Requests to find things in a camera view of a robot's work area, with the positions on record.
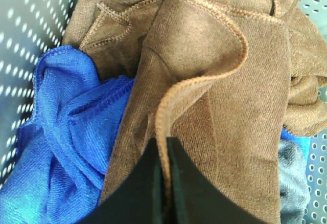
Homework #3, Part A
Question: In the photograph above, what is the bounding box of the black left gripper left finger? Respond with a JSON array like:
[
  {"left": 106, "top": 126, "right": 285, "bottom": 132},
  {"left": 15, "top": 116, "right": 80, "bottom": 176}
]
[{"left": 83, "top": 139, "right": 163, "bottom": 223}]

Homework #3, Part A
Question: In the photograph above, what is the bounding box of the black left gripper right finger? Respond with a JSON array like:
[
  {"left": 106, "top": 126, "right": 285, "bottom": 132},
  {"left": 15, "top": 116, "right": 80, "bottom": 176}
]
[{"left": 167, "top": 137, "right": 258, "bottom": 223}]

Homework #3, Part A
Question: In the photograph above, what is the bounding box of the brown microfibre towel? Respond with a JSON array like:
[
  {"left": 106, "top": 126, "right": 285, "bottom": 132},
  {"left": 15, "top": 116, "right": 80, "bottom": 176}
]
[{"left": 63, "top": 0, "right": 326, "bottom": 223}]

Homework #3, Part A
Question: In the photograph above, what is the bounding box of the blue microfibre towel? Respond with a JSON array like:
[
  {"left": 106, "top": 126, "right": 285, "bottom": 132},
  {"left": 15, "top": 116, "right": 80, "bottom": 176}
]
[{"left": 1, "top": 46, "right": 134, "bottom": 223}]

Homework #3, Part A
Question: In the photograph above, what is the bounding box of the grey microfibre towel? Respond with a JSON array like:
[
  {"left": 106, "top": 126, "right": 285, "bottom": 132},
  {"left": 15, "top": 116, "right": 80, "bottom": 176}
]
[{"left": 278, "top": 140, "right": 310, "bottom": 223}]

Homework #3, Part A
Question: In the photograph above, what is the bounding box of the grey perforated laundry basket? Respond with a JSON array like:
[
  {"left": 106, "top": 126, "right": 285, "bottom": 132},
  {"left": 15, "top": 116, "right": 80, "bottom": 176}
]
[{"left": 1, "top": 0, "right": 326, "bottom": 223}]

